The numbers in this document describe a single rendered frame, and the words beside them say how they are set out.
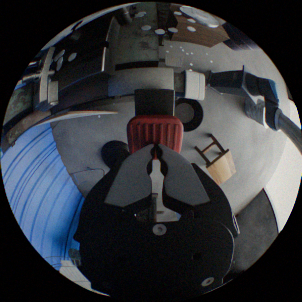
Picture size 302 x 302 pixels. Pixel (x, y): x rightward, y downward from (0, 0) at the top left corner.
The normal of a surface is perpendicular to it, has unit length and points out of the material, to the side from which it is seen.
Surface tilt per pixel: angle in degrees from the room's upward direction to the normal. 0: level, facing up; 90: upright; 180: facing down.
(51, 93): 90
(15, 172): 90
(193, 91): 0
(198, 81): 0
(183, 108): 0
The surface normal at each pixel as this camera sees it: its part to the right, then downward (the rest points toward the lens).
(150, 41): -0.01, 0.53
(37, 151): 1.00, 0.00
